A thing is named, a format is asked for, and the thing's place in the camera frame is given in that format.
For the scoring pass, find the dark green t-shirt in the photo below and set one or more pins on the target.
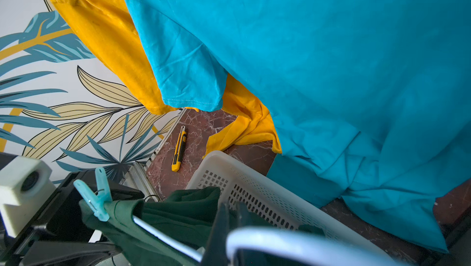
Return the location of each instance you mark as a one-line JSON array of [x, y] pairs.
[[186, 216]]

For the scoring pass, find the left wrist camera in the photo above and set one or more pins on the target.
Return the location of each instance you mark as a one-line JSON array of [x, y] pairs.
[[25, 187]]

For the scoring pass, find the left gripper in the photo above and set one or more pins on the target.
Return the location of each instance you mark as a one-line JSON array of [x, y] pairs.
[[56, 235]]

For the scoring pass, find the white blue wire hanger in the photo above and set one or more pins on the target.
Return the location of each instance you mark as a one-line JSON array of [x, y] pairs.
[[304, 248]]

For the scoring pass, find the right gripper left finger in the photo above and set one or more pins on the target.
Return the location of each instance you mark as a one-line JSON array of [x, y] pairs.
[[215, 254]]

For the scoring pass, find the teal blue t-shirt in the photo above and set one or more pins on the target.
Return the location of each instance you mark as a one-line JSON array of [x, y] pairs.
[[370, 99]]

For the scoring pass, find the turquoise clothespin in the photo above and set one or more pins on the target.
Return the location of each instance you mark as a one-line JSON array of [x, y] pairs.
[[96, 200]]

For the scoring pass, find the yellow t-shirt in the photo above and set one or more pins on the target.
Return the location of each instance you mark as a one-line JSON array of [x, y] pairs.
[[107, 30]]

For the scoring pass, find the white plastic basket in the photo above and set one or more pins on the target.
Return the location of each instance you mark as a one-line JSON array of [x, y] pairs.
[[280, 207]]

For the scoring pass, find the yellow utility knife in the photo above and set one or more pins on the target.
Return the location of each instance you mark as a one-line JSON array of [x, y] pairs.
[[179, 150]]

